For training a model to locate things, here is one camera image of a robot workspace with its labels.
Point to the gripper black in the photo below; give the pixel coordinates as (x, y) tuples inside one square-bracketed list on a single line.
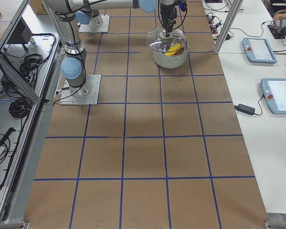
[(167, 12)]

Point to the glass pot lid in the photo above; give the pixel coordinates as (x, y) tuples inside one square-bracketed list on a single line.
[(157, 41)]

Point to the yellow corn cob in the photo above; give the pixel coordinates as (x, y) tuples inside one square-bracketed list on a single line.
[(173, 49)]

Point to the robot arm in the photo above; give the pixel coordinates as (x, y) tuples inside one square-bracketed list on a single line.
[(73, 67), (91, 18)]

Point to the white steel cooking pot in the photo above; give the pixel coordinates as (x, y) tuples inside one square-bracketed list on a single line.
[(171, 62)]

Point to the person hand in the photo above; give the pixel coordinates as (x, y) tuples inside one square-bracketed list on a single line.
[(279, 16)]

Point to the small circuit board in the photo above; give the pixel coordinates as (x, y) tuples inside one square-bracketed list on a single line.
[(214, 23)]

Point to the far teach pendant tablet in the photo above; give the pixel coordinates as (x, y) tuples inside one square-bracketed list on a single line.
[(258, 50)]

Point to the teach pendant tablet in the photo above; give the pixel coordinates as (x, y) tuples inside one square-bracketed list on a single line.
[(258, 50), (274, 91)]

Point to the black power adapter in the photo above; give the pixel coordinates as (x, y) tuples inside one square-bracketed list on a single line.
[(245, 109)]

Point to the brown paper table cover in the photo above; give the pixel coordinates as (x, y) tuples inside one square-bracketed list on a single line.
[(162, 149)]

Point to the near teach pendant tablet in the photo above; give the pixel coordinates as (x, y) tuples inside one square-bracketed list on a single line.
[(274, 91)]

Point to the cardboard box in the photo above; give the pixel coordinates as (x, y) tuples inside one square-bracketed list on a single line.
[(38, 7)]

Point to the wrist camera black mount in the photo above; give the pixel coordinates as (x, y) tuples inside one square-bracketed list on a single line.
[(182, 5)]

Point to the aluminium frame post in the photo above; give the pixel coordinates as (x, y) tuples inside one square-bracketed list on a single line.
[(227, 25)]

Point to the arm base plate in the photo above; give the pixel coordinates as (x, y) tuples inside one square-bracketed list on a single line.
[(102, 29), (87, 95)]

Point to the aluminium side frame rail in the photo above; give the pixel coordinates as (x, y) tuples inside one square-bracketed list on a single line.
[(30, 55)]

